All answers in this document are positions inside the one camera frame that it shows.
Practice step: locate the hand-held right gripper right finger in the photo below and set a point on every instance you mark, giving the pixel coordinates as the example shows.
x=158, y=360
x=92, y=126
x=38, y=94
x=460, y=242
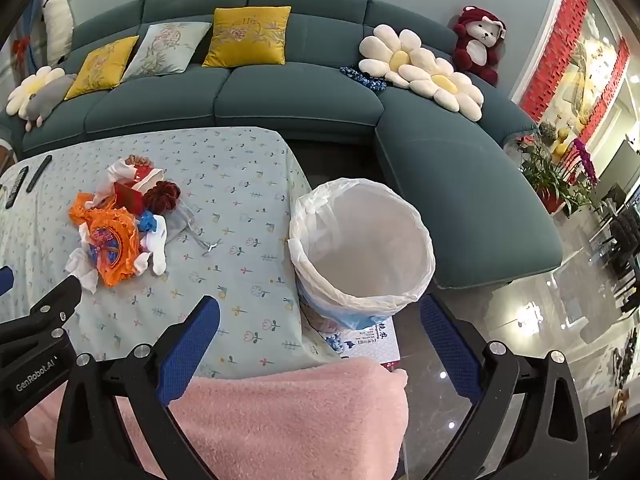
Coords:
x=447, y=345

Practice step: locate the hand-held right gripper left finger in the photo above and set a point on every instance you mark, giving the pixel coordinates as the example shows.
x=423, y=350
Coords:
x=195, y=340

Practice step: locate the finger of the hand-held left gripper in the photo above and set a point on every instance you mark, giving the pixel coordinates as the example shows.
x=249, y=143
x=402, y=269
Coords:
x=5, y=281
x=60, y=305

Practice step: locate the blue waste bin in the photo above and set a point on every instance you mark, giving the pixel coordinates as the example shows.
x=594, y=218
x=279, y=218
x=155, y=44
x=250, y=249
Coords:
x=350, y=319

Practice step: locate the white fuzzy sock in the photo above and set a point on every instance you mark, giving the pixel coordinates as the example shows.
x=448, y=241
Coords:
x=102, y=191

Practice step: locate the red box with white stripe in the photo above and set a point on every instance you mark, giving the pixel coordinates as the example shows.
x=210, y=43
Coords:
x=131, y=197

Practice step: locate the white cloth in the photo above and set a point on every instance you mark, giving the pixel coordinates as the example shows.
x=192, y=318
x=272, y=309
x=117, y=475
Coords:
x=360, y=240

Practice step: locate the blue white printed box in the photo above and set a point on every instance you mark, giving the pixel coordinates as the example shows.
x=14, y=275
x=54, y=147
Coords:
x=370, y=344

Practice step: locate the wide black remote control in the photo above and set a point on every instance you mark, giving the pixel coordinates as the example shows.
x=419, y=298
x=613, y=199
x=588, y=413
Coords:
x=15, y=187

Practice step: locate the slim black remote control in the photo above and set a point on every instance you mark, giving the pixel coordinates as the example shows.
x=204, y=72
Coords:
x=39, y=172

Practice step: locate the small blue cloth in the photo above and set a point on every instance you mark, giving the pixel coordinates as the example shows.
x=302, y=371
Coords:
x=146, y=222

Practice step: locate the brown round tray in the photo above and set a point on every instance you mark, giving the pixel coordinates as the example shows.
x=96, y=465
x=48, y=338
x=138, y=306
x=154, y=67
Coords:
x=4, y=150

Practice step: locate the pink fleece clothing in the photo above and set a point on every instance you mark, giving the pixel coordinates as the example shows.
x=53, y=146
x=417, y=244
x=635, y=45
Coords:
x=300, y=420

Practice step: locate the dark red velvet scrunchie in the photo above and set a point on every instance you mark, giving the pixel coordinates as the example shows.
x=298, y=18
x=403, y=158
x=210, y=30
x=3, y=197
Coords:
x=162, y=195

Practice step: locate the white waffle knit sock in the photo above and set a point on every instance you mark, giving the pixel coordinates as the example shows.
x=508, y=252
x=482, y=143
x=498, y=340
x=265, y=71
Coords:
x=122, y=170

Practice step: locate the light blue floral tablecloth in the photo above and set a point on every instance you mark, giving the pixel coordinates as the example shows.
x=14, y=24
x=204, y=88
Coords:
x=225, y=185

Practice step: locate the grey plush toy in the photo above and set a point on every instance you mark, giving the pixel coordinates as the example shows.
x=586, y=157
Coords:
x=47, y=99

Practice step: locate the potted plant in red pot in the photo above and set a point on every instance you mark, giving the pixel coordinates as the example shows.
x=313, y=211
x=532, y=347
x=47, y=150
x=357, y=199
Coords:
x=547, y=185

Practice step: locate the white flower cushion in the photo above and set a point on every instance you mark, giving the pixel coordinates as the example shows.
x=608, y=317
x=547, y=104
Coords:
x=385, y=40
x=27, y=91
x=460, y=97

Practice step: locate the dark dining chairs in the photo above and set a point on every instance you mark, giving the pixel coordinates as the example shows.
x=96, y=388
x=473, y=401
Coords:
x=622, y=240

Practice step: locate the purple orchid plant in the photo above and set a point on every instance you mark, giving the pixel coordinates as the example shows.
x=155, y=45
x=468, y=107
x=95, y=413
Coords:
x=585, y=160

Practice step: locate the small yellow embroidered cushion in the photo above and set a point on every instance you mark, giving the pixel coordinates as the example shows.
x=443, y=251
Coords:
x=100, y=67

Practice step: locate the red blue hanging ornament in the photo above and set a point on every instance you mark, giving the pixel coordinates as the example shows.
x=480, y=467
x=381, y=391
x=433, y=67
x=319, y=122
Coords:
x=22, y=45

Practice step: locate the white long plush toy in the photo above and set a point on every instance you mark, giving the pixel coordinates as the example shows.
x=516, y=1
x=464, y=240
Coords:
x=57, y=25

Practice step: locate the teal fabric sofa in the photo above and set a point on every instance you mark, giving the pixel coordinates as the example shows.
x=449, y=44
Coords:
x=300, y=95

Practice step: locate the light blue floral cushion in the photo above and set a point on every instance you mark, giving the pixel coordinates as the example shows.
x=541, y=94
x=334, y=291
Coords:
x=165, y=47

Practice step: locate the blue crochet cloth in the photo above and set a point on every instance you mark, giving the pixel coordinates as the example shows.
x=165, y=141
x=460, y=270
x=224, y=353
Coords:
x=362, y=79

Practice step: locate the dark red monkey plush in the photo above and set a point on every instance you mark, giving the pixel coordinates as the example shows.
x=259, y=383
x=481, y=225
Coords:
x=472, y=55

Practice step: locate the large yellow embroidered cushion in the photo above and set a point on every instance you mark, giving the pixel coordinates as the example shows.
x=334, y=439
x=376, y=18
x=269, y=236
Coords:
x=247, y=35

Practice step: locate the red paper wall decoration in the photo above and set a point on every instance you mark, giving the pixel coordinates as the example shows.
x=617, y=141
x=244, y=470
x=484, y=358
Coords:
x=555, y=45
x=610, y=85

